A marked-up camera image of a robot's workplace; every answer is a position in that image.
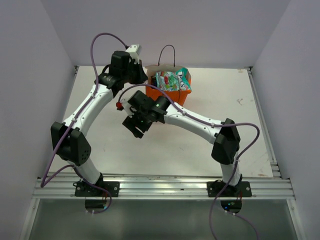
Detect orange paper bag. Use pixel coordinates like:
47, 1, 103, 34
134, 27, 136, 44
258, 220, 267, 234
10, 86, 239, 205
146, 58, 192, 106

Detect green Fox's candy bag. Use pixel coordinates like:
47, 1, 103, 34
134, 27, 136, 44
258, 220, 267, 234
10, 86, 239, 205
155, 68, 192, 92

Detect blue sea salt chips bag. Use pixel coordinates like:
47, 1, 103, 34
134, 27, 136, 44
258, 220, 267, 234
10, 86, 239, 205
151, 80, 158, 87

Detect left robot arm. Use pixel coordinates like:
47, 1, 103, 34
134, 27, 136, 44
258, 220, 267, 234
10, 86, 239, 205
50, 44, 147, 197

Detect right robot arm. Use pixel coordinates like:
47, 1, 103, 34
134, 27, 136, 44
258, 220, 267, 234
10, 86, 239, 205
116, 90, 242, 197

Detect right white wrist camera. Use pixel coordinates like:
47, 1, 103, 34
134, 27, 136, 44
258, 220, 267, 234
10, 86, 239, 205
115, 99, 134, 117

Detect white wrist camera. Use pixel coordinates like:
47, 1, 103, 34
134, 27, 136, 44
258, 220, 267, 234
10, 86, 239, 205
125, 44, 142, 64
115, 99, 134, 117

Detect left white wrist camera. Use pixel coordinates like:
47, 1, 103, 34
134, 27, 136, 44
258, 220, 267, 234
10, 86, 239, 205
125, 44, 142, 64

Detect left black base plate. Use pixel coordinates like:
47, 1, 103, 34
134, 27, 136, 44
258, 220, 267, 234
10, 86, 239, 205
72, 181, 120, 197

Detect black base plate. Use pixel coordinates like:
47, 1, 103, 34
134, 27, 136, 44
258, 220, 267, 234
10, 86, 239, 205
206, 180, 253, 198
72, 181, 120, 197

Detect aluminium rail frame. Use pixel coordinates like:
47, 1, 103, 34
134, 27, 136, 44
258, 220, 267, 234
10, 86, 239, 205
32, 173, 295, 200

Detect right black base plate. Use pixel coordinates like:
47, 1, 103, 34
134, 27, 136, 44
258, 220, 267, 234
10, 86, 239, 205
206, 180, 253, 198

